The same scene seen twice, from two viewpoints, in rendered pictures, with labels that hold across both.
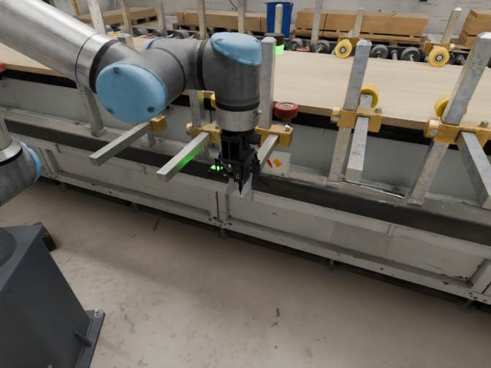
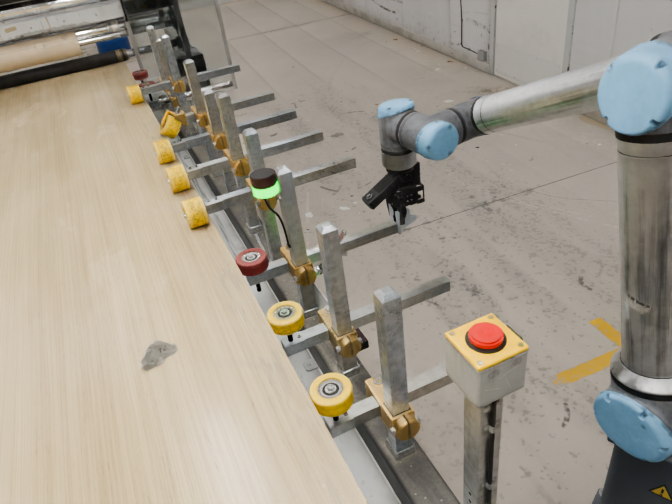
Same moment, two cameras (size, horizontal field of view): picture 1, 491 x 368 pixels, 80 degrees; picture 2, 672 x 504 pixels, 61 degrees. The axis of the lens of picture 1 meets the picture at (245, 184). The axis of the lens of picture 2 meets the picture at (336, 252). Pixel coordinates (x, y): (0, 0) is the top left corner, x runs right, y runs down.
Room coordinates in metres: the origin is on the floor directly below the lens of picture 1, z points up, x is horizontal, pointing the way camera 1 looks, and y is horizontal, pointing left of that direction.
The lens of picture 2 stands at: (1.60, 0.90, 1.71)
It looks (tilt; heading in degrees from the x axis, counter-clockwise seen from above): 35 degrees down; 229
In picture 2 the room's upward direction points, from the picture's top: 8 degrees counter-clockwise
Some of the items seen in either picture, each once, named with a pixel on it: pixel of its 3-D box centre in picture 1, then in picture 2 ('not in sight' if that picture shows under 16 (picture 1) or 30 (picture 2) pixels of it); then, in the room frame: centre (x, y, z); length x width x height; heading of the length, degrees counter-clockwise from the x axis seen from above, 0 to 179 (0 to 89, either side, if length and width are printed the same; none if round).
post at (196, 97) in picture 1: (198, 114); (340, 315); (0.98, 0.17, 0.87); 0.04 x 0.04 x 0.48; 69
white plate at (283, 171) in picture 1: (253, 158); (319, 300); (0.87, -0.03, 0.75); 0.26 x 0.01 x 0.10; 69
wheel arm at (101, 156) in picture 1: (138, 132); (424, 384); (0.97, 0.39, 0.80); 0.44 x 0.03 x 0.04; 159
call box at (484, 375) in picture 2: (57, 6); (484, 362); (1.16, 0.64, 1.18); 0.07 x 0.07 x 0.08; 69
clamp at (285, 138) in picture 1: (271, 133); (297, 265); (0.88, -0.09, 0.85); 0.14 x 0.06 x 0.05; 69
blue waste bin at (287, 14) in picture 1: (279, 22); not in sight; (6.81, -0.70, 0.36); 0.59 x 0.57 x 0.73; 155
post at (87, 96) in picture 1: (82, 82); (480, 486); (1.16, 0.65, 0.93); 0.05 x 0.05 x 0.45; 69
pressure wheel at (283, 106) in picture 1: (285, 119); (255, 273); (0.98, -0.14, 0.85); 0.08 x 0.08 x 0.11
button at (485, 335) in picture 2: not in sight; (485, 337); (1.16, 0.64, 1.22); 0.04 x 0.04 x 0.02
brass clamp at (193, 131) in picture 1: (205, 131); (339, 331); (0.97, 0.15, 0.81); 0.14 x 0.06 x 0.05; 69
